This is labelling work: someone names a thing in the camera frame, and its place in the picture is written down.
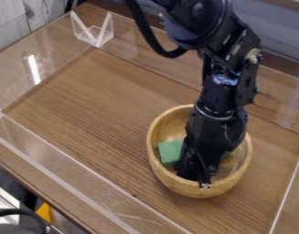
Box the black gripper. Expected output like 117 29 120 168
176 103 248 190

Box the green rectangular block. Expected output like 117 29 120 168
157 140 183 167

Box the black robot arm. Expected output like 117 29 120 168
124 0 263 189

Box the brown wooden bowl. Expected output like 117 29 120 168
146 104 252 198

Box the yellow label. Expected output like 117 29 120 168
36 203 52 223

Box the clear acrylic tray wall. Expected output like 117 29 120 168
0 3 299 234

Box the clear acrylic corner bracket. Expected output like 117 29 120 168
69 12 113 48

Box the black cable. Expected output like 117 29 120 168
0 207 50 234

